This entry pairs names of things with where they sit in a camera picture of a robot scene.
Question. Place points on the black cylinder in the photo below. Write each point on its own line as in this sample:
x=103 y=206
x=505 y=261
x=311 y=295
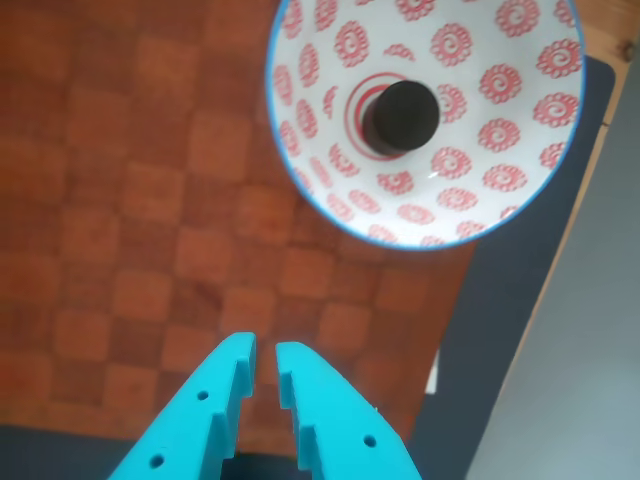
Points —
x=405 y=115

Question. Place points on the white card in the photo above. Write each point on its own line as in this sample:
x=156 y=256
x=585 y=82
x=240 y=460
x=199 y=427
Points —
x=433 y=375

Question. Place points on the brown leather chessboard mat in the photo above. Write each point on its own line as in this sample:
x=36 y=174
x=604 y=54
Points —
x=150 y=200

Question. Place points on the white bowl with red flowers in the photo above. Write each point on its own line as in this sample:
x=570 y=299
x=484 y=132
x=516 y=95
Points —
x=500 y=150

